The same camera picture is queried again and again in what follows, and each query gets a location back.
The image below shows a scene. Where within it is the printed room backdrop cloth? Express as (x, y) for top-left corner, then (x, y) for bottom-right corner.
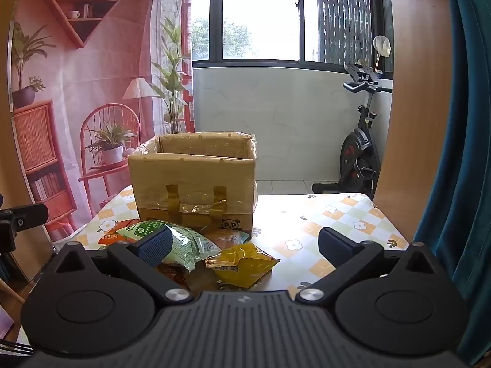
(8, 0), (196, 242)

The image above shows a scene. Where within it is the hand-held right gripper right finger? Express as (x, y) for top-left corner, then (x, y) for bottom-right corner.
(296, 227), (437, 306)

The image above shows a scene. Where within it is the black framed window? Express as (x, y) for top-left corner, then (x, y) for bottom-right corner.
(190, 0), (394, 73)

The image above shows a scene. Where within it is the red-brown snack packet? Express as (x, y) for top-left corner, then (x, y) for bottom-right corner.
(155, 263), (190, 286)

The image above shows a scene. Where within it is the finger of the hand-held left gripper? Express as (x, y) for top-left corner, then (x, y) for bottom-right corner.
(0, 203), (49, 238)

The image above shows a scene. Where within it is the black exercise bike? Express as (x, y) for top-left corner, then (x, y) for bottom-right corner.
(311, 61), (394, 200)

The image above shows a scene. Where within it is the orange snack packet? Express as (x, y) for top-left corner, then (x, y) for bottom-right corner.
(98, 220), (141, 245)

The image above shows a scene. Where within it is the clear bread packet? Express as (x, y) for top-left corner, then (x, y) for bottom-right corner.
(207, 229), (252, 251)

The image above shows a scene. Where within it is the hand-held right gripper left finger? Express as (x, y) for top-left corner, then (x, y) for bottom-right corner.
(55, 225), (193, 306)

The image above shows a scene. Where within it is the brown cardboard box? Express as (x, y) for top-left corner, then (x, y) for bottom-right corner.
(127, 132), (258, 238)

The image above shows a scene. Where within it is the teal curtain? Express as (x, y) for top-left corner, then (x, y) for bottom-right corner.
(412, 0), (491, 365)

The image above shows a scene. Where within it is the yellow snack packet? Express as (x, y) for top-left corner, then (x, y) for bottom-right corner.
(206, 242), (280, 290)

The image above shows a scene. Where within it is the green snack packet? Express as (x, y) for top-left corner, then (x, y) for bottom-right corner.
(115, 220), (222, 273)

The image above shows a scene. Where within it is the floral checkered tablecloth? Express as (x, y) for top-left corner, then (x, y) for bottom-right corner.
(75, 186), (409, 296)

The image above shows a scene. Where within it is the wooden panel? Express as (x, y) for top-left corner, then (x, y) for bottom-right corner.
(374, 0), (455, 240)

